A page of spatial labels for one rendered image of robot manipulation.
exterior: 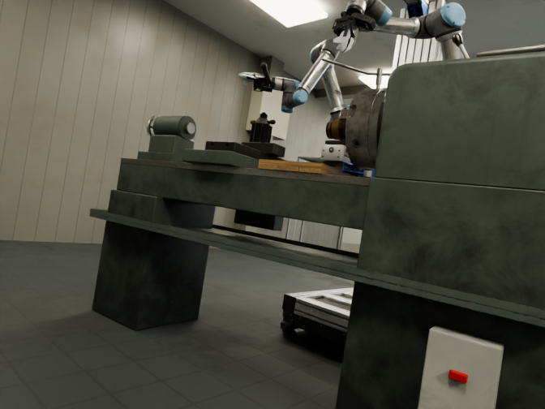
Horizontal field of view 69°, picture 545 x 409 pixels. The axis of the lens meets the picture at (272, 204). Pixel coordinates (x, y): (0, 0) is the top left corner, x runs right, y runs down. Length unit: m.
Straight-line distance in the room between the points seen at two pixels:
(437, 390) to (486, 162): 0.65
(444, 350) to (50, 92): 4.40
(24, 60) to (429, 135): 4.16
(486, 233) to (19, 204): 4.29
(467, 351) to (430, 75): 0.82
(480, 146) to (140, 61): 4.56
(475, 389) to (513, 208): 0.49
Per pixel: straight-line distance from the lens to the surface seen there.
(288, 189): 1.58
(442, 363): 1.25
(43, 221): 4.85
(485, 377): 1.24
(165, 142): 2.28
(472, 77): 1.37
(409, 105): 1.39
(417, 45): 2.61
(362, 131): 1.50
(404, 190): 1.33
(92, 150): 4.97
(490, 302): 1.20
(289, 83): 2.40
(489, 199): 1.28
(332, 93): 2.54
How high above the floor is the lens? 0.70
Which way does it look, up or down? 1 degrees up
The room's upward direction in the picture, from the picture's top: 9 degrees clockwise
